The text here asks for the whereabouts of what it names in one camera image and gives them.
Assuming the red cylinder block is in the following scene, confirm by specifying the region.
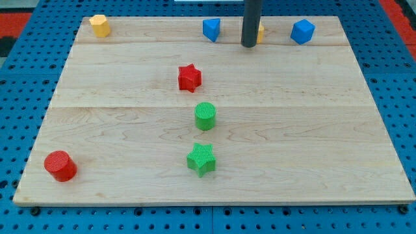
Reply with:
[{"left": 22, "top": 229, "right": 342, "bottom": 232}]
[{"left": 44, "top": 150, "right": 77, "bottom": 182}]

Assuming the wooden board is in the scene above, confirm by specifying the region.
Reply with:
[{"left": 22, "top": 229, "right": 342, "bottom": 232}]
[{"left": 13, "top": 16, "right": 415, "bottom": 207}]

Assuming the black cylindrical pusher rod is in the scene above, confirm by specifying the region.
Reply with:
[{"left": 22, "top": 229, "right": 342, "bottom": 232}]
[{"left": 240, "top": 0, "right": 263, "bottom": 48}]

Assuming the green cylinder block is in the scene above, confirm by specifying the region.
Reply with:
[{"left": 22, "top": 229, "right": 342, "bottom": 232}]
[{"left": 194, "top": 102, "right": 216, "bottom": 131}]

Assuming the red star block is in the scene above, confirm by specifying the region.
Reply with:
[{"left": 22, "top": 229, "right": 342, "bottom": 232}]
[{"left": 178, "top": 64, "right": 202, "bottom": 93}]

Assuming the blue triangle block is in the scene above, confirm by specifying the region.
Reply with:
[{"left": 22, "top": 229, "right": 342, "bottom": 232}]
[{"left": 202, "top": 18, "right": 220, "bottom": 42}]

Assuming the yellow hexagon block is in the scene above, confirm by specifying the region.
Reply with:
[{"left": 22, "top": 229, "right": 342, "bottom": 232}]
[{"left": 89, "top": 14, "right": 111, "bottom": 38}]

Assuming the green star block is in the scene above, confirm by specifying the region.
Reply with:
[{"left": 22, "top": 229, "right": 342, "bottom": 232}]
[{"left": 187, "top": 143, "right": 216, "bottom": 177}]

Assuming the blue cube block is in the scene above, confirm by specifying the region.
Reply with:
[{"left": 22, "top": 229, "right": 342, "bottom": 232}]
[{"left": 291, "top": 19, "right": 315, "bottom": 45}]

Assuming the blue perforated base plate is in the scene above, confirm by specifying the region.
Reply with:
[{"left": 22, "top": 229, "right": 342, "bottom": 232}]
[{"left": 1, "top": 1, "right": 415, "bottom": 233}]

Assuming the yellow block behind rod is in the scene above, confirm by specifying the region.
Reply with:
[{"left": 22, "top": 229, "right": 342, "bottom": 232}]
[{"left": 257, "top": 21, "right": 265, "bottom": 44}]

